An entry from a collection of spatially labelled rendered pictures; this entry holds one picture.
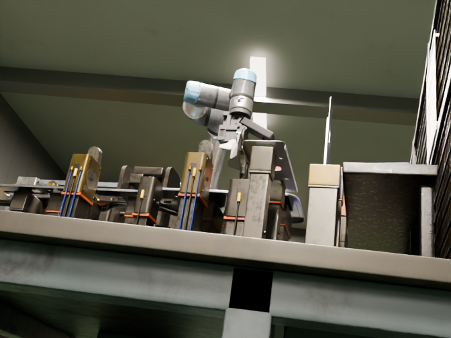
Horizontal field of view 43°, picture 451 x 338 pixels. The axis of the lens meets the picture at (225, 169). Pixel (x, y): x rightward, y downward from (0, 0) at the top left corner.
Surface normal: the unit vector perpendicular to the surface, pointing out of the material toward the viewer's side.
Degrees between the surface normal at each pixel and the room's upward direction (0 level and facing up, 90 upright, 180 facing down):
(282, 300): 90
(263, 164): 90
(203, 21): 180
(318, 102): 90
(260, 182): 90
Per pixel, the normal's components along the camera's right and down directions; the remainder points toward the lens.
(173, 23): -0.14, 0.90
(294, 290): -0.07, -0.42
